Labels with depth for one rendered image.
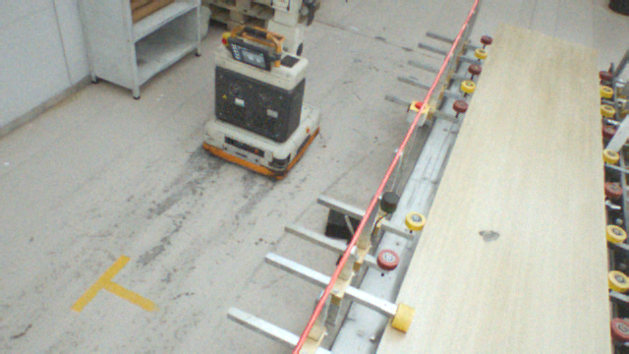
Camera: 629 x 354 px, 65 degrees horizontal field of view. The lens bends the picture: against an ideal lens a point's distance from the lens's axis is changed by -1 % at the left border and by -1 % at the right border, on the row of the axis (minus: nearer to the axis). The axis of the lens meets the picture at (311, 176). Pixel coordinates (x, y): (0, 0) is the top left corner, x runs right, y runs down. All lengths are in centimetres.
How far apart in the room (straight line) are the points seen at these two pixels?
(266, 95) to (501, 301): 188
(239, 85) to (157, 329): 151
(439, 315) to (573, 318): 49
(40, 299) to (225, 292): 93
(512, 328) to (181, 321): 161
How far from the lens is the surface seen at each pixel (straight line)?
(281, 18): 333
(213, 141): 346
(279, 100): 311
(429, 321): 177
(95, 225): 321
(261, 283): 285
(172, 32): 490
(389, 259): 188
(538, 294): 202
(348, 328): 201
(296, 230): 195
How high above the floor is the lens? 229
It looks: 41 degrees down
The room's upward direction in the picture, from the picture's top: 10 degrees clockwise
